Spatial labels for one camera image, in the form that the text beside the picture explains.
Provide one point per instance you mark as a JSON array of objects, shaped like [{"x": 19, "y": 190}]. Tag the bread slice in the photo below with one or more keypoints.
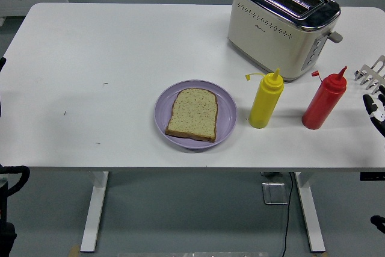
[{"x": 194, "y": 115}]

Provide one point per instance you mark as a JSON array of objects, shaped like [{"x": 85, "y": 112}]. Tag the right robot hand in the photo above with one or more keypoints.
[{"x": 378, "y": 115}]

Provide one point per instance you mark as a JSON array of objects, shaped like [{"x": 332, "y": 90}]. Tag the yellow squeeze bottle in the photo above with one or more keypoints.
[{"x": 266, "y": 100}]

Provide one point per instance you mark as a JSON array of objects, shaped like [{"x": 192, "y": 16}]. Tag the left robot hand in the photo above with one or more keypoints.
[{"x": 2, "y": 63}]

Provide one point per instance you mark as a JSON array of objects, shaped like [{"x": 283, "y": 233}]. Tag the black table control box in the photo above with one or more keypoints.
[{"x": 373, "y": 176}]

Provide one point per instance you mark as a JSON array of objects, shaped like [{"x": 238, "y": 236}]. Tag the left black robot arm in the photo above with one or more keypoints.
[{"x": 6, "y": 209}]

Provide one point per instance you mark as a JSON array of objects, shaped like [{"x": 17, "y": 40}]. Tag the silver floor socket plate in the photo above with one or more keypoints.
[{"x": 274, "y": 193}]

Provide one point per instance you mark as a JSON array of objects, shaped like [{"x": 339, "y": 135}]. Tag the white table leg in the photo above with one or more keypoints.
[
  {"x": 94, "y": 209},
  {"x": 311, "y": 209}
]

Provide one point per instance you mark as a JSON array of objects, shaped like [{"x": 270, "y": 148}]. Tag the purple plate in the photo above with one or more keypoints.
[{"x": 225, "y": 112}]

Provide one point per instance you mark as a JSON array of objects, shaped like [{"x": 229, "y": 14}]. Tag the cream and chrome toaster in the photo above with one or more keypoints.
[{"x": 270, "y": 37}]

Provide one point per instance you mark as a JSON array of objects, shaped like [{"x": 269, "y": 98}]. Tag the red squeeze bottle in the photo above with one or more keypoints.
[{"x": 325, "y": 103}]

